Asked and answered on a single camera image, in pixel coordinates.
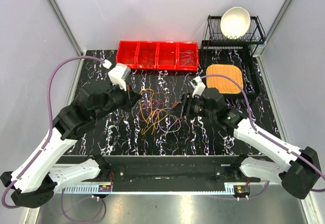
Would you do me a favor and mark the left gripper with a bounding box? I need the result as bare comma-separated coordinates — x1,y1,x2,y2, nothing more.
93,79,143,122

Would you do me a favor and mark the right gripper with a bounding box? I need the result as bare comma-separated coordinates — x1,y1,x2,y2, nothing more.
167,93,216,120

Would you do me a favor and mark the white cable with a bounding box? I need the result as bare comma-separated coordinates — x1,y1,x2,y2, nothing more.
147,107,173,128

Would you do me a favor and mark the yellow cable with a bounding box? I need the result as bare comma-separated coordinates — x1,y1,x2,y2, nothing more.
138,88,170,136

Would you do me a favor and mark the thin purple cable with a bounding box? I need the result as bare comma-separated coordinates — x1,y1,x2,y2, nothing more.
180,50,198,66

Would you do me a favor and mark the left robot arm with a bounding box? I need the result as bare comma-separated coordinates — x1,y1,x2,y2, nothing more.
1,85,142,209

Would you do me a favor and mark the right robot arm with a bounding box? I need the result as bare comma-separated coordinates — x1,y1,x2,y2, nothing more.
169,88,321,200

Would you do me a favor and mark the red bin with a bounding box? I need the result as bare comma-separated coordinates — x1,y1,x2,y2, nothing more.
157,42,177,71
177,43,199,72
137,42,158,70
116,41,140,69

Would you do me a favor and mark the black tray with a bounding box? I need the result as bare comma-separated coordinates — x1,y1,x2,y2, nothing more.
199,40,260,100

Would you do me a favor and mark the white cup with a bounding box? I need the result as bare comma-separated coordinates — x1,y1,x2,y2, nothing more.
251,41,267,58

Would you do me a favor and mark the white bowl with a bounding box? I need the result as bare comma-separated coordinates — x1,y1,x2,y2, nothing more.
220,7,251,39

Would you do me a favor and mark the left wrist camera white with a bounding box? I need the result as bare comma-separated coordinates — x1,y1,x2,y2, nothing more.
108,62,131,91

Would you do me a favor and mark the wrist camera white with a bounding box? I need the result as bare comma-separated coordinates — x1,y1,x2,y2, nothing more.
108,62,131,91
190,76,206,97

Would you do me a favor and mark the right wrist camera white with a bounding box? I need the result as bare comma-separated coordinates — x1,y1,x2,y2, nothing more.
190,76,206,97

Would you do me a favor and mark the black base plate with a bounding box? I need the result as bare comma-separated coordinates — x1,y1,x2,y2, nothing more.
80,155,262,184

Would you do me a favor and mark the grey slotted cable duct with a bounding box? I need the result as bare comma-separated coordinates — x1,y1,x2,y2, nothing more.
64,183,250,196

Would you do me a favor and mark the black wire dish rack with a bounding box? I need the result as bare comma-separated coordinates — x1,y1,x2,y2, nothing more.
205,15,266,46

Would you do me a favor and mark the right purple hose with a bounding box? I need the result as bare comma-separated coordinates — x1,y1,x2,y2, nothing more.
200,74,325,201

